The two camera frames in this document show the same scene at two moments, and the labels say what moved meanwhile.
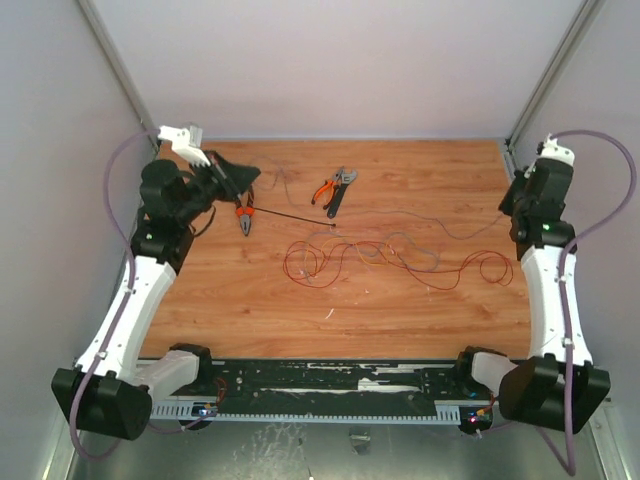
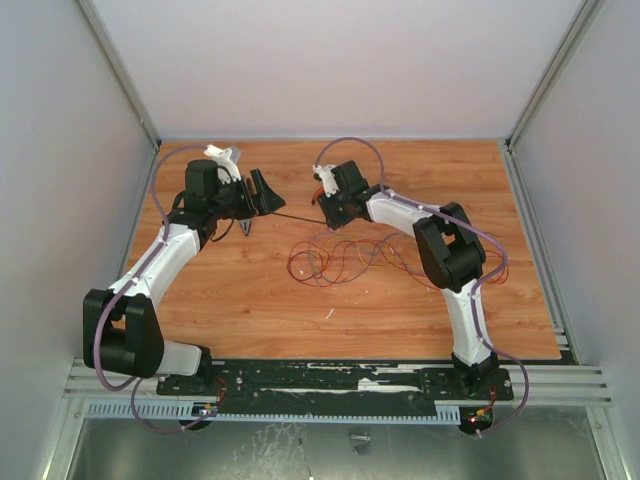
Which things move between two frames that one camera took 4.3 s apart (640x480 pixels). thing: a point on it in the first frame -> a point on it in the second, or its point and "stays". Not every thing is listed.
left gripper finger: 239,177 -> 265,199
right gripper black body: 522,187 -> 338,201
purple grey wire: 374,212 -> 367,252
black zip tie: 296,216 stays
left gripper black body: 208,185 -> 233,199
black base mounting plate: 330,385 stays
